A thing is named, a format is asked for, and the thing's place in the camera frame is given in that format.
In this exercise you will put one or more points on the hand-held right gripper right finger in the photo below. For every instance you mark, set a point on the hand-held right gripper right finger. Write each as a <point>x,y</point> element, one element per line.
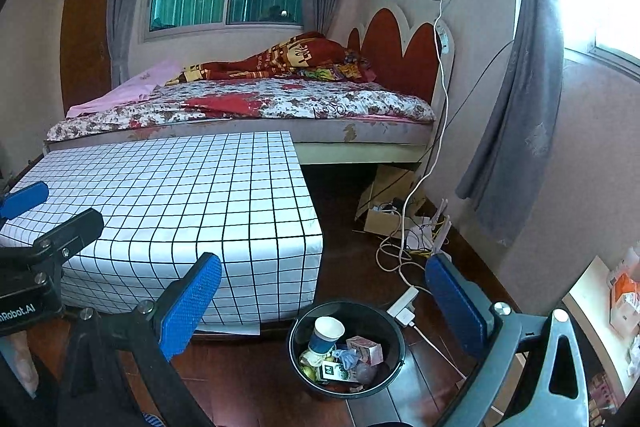
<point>457,307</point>

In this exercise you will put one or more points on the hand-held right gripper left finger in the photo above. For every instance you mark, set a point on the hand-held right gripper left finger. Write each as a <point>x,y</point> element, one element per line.
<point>192,302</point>

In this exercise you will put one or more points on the brown wooden door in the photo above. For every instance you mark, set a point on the brown wooden door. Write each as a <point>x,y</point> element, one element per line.
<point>85,47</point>

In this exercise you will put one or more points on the white side table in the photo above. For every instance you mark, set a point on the white side table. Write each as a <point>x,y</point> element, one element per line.
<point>590,292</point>

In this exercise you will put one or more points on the colourful printed pillow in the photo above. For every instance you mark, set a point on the colourful printed pillow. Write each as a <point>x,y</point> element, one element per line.
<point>330,72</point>

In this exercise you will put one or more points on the cardboard box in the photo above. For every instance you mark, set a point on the cardboard box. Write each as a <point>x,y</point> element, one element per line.
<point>382,219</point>

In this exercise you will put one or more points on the red printed blanket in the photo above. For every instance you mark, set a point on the red printed blanket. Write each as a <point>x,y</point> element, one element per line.
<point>280,54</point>

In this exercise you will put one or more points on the floral bedspread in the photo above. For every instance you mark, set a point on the floral bedspread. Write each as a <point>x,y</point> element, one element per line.
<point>300,102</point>

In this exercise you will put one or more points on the pink sheet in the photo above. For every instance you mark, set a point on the pink sheet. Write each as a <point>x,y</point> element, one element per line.
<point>140,84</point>

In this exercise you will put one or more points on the orange white packet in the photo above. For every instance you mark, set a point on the orange white packet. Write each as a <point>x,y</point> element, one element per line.
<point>622,297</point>

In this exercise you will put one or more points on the person's left hand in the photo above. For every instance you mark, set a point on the person's left hand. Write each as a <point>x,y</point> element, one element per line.
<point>22,364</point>

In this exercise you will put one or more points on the green milk carton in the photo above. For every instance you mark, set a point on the green milk carton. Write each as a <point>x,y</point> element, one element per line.
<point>332,372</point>

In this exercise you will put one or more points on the yellow cloth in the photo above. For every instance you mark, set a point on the yellow cloth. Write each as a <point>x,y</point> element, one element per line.
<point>310,374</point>

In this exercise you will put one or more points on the red white small box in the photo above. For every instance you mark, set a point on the red white small box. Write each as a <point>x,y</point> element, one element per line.
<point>365,348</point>

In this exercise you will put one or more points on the blue white paper cup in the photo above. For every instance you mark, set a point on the blue white paper cup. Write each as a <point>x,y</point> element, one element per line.
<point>327,332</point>

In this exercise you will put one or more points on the black trash bin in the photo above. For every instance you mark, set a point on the black trash bin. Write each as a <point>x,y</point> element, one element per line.
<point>370,319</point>

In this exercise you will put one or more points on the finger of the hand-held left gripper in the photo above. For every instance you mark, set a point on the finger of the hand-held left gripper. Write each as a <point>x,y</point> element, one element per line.
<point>25,201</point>
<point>75,227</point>

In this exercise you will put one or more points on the white power strip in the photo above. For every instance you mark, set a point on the white power strip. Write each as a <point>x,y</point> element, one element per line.
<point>402,304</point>

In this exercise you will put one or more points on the white bed with red headboard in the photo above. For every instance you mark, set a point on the white bed with red headboard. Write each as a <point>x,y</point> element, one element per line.
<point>350,152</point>

